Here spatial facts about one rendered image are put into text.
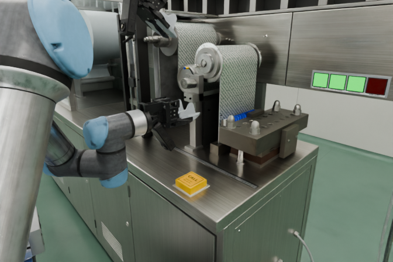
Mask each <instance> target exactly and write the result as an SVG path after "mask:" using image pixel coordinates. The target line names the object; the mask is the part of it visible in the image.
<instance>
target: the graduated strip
mask: <svg viewBox="0 0 393 262"><path fill-rule="evenodd" d="M174 150H177V151H179V152H181V153H183V154H185V155H187V156H189V157H191V158H193V159H195V160H197V161H199V162H201V163H203V164H205V165H207V166H209V167H211V168H213V169H215V170H217V171H219V172H221V173H223V174H225V175H228V176H230V177H232V178H234V179H236V180H238V181H240V182H242V183H244V184H246V185H248V186H250V187H252V188H254V189H256V188H257V187H259V186H258V185H256V184H253V183H251V182H249V181H247V180H245V179H243V178H241V177H238V176H236V175H234V174H232V173H230V172H228V171H226V170H224V169H222V168H220V167H218V166H216V165H214V164H211V163H209V162H207V161H205V160H203V159H201V158H199V157H197V156H195V155H193V154H191V153H189V152H187V151H184V150H182V149H180V148H178V147H176V146H175V148H174Z"/></svg>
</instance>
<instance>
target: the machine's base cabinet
mask: <svg viewBox="0 0 393 262"><path fill-rule="evenodd" d="M53 120H54V121H55V122H56V124H57V125H58V126H59V128H60V129H61V130H62V131H63V133H64V134H65V135H66V136H67V137H68V139H69V140H70V142H71V143H72V144H73V145H74V146H75V148H76V149H86V150H91V149H90V148H89V147H88V146H87V144H86V142H85V139H84V136H83V135H81V134H79V133H78V132H77V131H76V130H74V129H73V128H72V127H70V126H69V125H68V124H66V123H65V122H63V121H62V120H61V119H59V118H58V117H57V116H55V115H54V116H53ZM317 157H318V155H316V156H315V157H314V158H312V159H311V160H309V161H308V162H307V163H306V164H304V165H303V166H302V167H301V168H300V169H298V170H297V171H296V172H294V173H293V174H292V175H291V176H289V177H288V178H287V179H286V180H284V181H283V182H282V183H281V184H280V185H278V186H277V187H275V188H274V189H273V190H272V191H271V192H269V193H268V194H267V195H266V196H264V197H263V198H261V199H260V200H259V201H258V202H257V203H255V204H254V205H253V206H252V207H251V208H249V209H248V210H247V211H245V212H244V213H243V214H241V215H240V216H239V217H238V218H237V219H235V220H234V221H233V222H232V223H230V224H229V225H228V226H226V227H225V228H224V229H223V230H221V231H220V232H219V233H218V234H215V233H214V232H213V231H211V230H210V229H208V228H207V227H206V226H204V225H203V224H202V223H201V222H199V221H198V220H196V219H195V218H193V217H192V216H191V215H190V214H188V213H187V212H186V211H184V210H183V209H181V208H180V207H179V206H177V205H176V204H175V203H173V202H172V201H170V200H169V199H168V198H166V197H165V196H164V195H163V194H161V193H159V192H158V191H157V190H156V189H154V188H153V187H152V186H150V185H149V184H148V183H146V182H145V181H143V180H142V179H141V178H139V177H138V176H137V175H135V174H134V173H132V172H131V171H130V170H128V178H127V181H126V182H125V183H124V184H123V185H121V186H119V187H116V188H105V187H103V186H102V185H101V183H100V181H99V178H84V177H55V176H52V177H53V179H54V180H55V182H56V183H57V184H58V186H59V187H60V188H61V190H62V191H63V192H64V194H65V195H66V197H67V198H68V199H69V201H70V202H71V203H72V205H73V206H74V208H75V209H76V210H77V212H78V213H79V214H80V216H81V217H82V218H83V220H84V222H85V223H86V224H87V225H88V227H89V228H90V229H91V231H92V232H93V234H94V235H95V237H96V238H97V239H98V241H99V242H100V244H101V245H102V246H103V248H104V249H105V250H106V252H107V253H108V254H109V256H110V257H111V259H112V260H113V261H114V262H278V260H279V259H282V260H283V261H284V262H301V255H302V248H303V243H302V242H301V241H300V240H299V239H298V238H296V237H295V236H294V232H296V231H297V232H298V233H299V236H300V237H301V238H302V239H303V240H304V237H305V230H306V223H307V218H308V212H309V204H310V200H311V193H312V187H313V179H314V175H315V168H316V161H317Z"/></svg>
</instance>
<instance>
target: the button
mask: <svg viewBox="0 0 393 262"><path fill-rule="evenodd" d="M206 183H207V180H206V179H204V178H203V177H201V176H199V175H198V174H196V173H193V172H190V173H188V174H186V175H183V176H182V177H180V178H177V179H176V180H175V185H176V186H177V187H179V188H181V189H182V190H183V191H185V192H186V193H188V194H190V195H192V194H193V193H195V192H197V191H199V190H200V189H202V188H203V187H205V186H206Z"/></svg>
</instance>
